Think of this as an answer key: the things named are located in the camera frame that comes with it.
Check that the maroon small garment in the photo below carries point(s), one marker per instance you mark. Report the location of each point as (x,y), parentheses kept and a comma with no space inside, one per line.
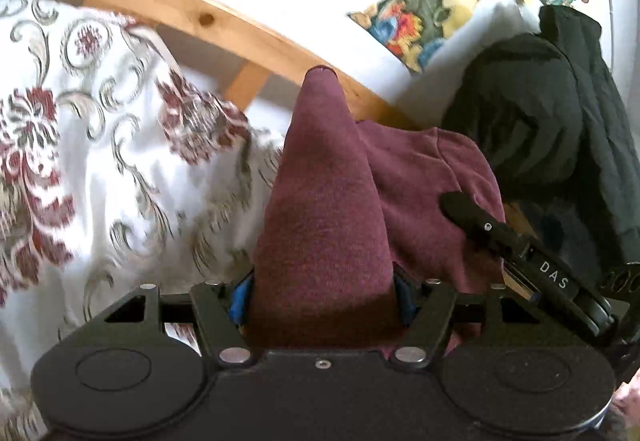
(330,221)

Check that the pink striped cloth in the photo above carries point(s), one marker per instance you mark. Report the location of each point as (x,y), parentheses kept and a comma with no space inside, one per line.
(629,401)

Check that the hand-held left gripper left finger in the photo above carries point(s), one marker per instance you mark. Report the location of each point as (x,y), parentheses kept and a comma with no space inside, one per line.
(242,302)

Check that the wooden bed frame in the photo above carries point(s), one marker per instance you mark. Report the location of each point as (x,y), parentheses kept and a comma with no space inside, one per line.
(165,1)

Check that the white floral blanket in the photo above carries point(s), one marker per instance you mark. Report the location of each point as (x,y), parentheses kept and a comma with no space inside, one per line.
(115,171)

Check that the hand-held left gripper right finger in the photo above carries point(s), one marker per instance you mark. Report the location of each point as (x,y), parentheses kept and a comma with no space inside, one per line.
(403,297)

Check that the black jacket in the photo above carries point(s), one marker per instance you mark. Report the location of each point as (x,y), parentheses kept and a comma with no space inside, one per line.
(550,121)

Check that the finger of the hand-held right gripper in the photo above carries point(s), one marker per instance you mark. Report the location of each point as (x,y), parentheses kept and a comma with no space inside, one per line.
(520,282)
(487,225)

